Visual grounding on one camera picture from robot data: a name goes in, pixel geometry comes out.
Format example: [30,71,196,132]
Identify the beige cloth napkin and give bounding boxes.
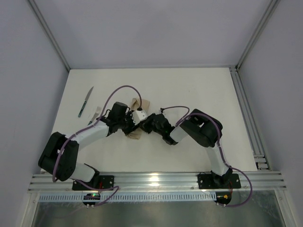
[126,98,150,140]

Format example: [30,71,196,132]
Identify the silver fork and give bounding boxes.
[88,106,101,125]

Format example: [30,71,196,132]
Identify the green handled knife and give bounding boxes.
[78,86,94,118]

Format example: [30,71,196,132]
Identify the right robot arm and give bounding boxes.
[139,109,233,189]

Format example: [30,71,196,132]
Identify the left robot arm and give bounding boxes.
[38,102,147,187]

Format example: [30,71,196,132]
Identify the left controller board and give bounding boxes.
[82,192,100,208]

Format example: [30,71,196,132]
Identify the controller board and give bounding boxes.
[82,192,100,208]
[214,192,232,207]

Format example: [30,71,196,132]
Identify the right controller board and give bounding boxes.
[214,192,232,207]

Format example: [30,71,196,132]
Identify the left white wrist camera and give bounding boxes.
[132,110,148,125]

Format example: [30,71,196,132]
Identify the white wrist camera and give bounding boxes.
[160,108,167,116]
[132,110,148,125]

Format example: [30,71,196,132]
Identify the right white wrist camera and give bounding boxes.
[160,108,167,116]

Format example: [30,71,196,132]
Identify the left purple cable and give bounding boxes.
[51,84,143,208]

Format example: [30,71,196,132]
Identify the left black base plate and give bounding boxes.
[72,175,115,191]

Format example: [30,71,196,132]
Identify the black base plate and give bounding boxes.
[197,172,241,189]
[72,175,115,191]

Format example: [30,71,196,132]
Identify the slotted cable duct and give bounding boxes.
[38,191,215,202]

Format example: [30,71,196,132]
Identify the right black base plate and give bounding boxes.
[197,172,241,189]

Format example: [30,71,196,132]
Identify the right aluminium side rail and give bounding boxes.
[229,66,271,171]

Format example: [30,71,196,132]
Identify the front aluminium rail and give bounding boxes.
[27,171,286,193]

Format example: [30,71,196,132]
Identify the left frame post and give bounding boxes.
[26,0,71,72]

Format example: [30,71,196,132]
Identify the frame post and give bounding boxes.
[235,0,280,70]
[26,0,71,72]

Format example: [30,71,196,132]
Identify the right frame post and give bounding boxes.
[235,0,280,70]

